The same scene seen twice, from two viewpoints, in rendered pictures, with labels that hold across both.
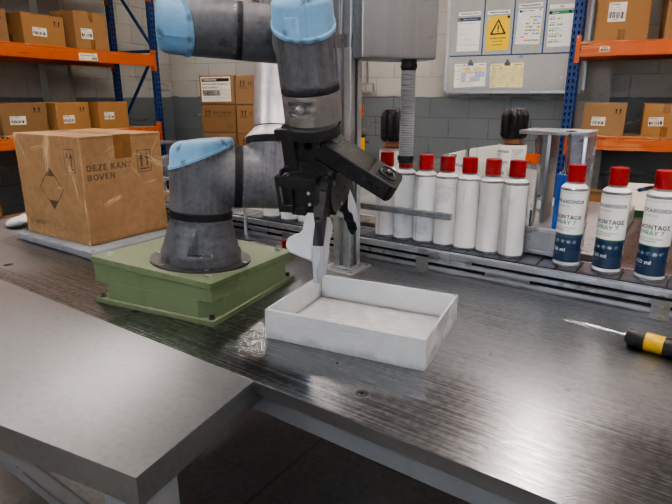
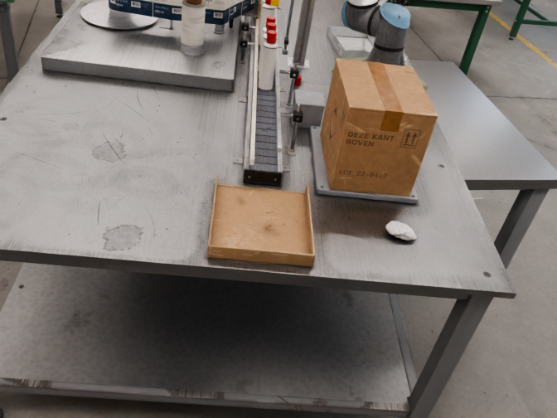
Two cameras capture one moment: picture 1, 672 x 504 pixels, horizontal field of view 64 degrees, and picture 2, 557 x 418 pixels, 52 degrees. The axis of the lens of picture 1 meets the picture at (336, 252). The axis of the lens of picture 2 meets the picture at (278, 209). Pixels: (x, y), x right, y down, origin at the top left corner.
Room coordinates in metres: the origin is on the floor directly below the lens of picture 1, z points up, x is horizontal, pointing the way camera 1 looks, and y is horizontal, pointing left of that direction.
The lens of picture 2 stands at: (2.65, 1.62, 1.79)
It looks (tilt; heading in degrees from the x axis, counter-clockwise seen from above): 38 degrees down; 228
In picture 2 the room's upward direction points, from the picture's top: 10 degrees clockwise
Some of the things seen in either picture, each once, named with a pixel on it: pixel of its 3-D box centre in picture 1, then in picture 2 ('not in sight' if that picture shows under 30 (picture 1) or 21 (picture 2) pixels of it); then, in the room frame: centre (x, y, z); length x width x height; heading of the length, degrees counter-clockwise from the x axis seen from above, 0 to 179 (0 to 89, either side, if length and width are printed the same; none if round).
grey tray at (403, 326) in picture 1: (364, 315); (356, 44); (0.84, -0.05, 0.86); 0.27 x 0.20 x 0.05; 65
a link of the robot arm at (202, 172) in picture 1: (205, 173); (391, 24); (1.00, 0.24, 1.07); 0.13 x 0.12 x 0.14; 102
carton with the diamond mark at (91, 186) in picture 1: (93, 181); (372, 126); (1.47, 0.67, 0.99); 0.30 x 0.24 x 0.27; 56
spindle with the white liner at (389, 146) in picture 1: (393, 160); (193, 12); (1.60, -0.17, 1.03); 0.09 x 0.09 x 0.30
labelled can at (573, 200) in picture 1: (571, 215); not in sight; (1.05, -0.47, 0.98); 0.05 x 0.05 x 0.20
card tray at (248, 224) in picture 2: not in sight; (261, 217); (1.90, 0.74, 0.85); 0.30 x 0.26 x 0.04; 55
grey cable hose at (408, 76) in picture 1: (407, 112); not in sight; (1.16, -0.15, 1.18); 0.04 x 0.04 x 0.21
